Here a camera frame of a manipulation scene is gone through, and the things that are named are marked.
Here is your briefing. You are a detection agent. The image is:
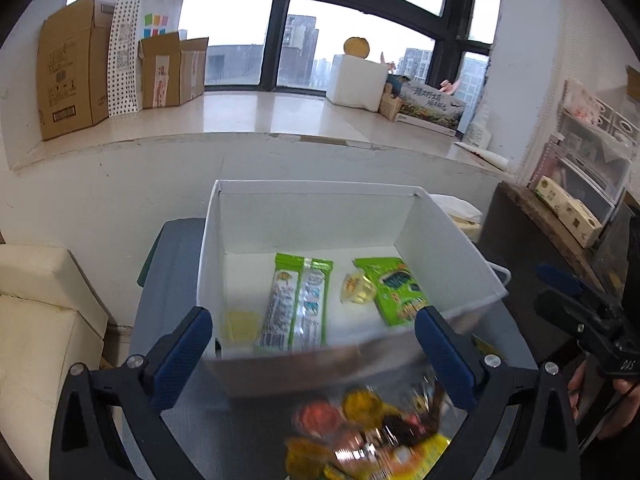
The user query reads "clear plastic drawer unit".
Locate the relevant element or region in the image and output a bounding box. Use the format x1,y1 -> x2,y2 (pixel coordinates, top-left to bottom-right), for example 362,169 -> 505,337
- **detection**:
542,95 -> 640,226

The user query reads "floral tissue pack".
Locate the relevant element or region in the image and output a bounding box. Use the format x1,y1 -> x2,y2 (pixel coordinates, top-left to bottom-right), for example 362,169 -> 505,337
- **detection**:
565,79 -> 608,123

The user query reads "taped cardboard piece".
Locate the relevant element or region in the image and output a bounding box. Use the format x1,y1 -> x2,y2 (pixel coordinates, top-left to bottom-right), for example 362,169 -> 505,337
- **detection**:
625,65 -> 640,106

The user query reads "white cardboard box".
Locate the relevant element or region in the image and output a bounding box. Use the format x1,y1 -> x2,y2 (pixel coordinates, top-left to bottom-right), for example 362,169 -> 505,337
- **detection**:
196,179 -> 511,400

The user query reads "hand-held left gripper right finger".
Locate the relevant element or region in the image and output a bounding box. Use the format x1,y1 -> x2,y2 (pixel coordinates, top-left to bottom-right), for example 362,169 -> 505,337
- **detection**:
414,305 -> 583,480

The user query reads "landscape printed flat box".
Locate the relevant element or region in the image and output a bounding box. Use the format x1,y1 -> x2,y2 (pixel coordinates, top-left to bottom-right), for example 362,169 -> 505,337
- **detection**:
397,80 -> 468,136

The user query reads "long patterned carton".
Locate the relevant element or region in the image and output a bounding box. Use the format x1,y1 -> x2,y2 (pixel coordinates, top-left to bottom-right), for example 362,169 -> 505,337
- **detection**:
557,199 -> 603,248

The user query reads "pale yellow jelly cup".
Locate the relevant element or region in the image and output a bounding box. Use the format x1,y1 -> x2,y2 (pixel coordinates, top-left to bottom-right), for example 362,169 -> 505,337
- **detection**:
222,310 -> 263,343

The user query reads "green white tissue pack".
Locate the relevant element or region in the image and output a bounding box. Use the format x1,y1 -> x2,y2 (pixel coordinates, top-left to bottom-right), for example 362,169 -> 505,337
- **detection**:
534,176 -> 571,213

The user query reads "cream leather sofa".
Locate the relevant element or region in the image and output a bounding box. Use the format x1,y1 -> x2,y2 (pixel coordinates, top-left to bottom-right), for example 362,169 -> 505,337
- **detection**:
0,244 -> 111,461

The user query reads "green silver stick snack packet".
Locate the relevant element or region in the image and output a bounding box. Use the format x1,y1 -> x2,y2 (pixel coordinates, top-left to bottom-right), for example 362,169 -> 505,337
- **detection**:
289,257 -> 335,352
255,252 -> 306,352

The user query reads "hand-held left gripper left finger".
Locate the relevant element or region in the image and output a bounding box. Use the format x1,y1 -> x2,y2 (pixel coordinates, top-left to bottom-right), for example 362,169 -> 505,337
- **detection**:
50,305 -> 215,480

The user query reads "polka dot paper bag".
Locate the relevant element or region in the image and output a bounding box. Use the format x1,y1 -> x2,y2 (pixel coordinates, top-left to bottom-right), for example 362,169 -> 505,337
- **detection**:
107,0 -> 146,117

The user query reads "small orange pumpkin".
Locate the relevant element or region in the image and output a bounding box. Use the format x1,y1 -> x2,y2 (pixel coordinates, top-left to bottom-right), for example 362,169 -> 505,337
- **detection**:
343,36 -> 372,60

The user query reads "clear jelly cup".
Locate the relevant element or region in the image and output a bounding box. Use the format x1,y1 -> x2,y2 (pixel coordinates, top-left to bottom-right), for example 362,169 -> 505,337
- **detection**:
340,269 -> 377,306

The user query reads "dark snack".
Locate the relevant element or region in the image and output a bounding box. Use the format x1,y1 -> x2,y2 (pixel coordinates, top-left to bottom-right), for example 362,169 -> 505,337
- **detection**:
380,410 -> 426,448

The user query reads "small open cardboard box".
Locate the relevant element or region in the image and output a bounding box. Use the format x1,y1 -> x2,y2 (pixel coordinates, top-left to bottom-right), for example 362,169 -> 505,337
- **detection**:
139,31 -> 210,109

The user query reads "dark wooden side desk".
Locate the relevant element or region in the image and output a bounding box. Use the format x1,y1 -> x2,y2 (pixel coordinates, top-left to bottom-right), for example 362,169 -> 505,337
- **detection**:
479,180 -> 611,311

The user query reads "person's right hand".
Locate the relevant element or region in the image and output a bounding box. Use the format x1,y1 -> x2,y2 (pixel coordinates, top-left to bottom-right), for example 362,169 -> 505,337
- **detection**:
567,360 -> 640,442

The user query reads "marble window sill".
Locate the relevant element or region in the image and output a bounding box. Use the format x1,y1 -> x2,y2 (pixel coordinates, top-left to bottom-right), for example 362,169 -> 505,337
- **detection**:
10,91 -> 506,176

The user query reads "white foam box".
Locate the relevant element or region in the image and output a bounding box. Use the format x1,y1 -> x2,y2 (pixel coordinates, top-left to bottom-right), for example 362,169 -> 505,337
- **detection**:
326,53 -> 390,112

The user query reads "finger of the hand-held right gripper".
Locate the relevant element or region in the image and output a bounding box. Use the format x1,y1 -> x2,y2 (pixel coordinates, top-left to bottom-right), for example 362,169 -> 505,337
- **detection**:
533,287 -> 591,342
536,264 -> 608,311

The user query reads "black window frame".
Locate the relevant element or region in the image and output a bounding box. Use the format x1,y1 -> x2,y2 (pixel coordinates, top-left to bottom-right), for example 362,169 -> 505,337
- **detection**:
92,0 -> 503,111

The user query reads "clear acrylic container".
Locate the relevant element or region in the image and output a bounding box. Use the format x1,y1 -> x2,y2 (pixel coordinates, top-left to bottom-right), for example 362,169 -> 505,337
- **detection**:
595,205 -> 640,306

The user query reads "white tube on sill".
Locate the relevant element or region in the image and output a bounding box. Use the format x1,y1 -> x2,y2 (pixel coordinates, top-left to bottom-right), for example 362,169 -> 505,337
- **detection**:
452,141 -> 511,171

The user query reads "large brown cardboard box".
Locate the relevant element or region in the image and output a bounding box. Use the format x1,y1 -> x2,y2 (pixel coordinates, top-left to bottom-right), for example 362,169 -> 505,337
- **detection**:
36,0 -> 117,142

